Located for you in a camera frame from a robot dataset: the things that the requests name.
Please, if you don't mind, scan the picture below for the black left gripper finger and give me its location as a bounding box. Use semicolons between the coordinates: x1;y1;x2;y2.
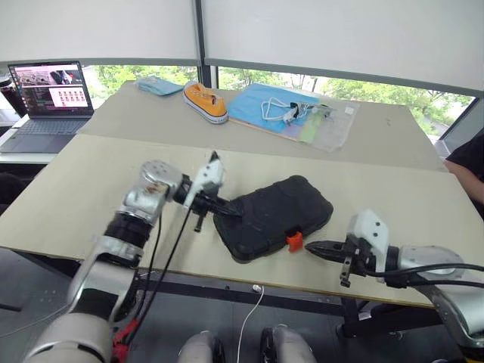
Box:
211;206;244;219
214;197;238;213

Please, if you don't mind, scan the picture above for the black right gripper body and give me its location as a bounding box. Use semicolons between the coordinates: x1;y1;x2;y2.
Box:
339;236;374;287

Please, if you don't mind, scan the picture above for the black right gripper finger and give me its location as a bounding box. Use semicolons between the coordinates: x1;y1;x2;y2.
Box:
308;250;345;262
305;241;343;253

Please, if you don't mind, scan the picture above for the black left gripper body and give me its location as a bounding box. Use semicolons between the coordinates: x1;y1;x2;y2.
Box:
191;192;222;233

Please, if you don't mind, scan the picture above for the black zippered case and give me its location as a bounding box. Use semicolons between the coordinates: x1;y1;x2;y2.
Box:
213;175;334;265

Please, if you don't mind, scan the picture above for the grey rounded leg cover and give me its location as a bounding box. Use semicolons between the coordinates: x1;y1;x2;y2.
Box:
177;330;226;363
260;324;317;363

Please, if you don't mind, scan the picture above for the yellow canvas sneaker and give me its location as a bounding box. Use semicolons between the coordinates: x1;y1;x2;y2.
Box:
182;81;230;125

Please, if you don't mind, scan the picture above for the clear plastic bag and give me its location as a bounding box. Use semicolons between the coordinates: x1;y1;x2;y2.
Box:
286;98;361;154

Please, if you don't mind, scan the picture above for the folded light blue cloth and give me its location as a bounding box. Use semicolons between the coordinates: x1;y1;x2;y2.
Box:
135;76;185;98

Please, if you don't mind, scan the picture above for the grey laptop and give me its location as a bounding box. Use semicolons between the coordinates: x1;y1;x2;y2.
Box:
0;60;95;154

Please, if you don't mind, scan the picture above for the white roller blind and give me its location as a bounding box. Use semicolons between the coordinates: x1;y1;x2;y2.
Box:
0;0;202;68
200;0;484;98

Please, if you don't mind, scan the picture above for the dark bottle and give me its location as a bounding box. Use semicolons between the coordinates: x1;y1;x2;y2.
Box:
0;76;28;119

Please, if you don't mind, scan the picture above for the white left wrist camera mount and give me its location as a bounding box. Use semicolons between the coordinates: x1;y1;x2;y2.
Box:
184;150;227;208

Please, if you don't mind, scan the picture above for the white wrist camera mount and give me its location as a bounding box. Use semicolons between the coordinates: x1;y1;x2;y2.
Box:
184;150;227;208
346;209;390;265

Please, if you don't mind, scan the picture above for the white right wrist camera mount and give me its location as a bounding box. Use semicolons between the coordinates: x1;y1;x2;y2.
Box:
346;209;390;265

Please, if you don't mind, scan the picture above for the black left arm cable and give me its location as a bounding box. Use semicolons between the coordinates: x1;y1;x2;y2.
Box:
128;206;194;341

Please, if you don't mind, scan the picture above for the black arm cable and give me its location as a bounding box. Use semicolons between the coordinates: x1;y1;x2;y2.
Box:
128;206;194;341
365;262;484;289

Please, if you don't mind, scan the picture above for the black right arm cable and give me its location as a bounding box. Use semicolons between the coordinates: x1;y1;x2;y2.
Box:
365;262;484;289

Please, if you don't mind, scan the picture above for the black table frame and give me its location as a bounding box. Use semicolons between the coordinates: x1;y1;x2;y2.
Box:
0;249;455;340

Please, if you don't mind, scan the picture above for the blue folder with cables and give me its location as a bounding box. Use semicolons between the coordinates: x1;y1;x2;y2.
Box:
228;82;321;134

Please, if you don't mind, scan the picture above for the white coiled cable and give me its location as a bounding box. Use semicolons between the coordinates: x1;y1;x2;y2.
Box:
260;97;300;124

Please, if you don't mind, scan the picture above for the white hanging cable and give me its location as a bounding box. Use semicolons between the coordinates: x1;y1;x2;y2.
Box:
236;284;266;363

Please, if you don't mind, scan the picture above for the red cable connector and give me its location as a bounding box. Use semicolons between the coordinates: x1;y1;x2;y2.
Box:
112;319;139;360

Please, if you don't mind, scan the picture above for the grey window frame post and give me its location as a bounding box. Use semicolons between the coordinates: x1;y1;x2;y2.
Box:
191;0;221;90

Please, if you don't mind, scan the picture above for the thin white floor cable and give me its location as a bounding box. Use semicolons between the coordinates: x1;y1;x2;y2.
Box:
0;302;73;338

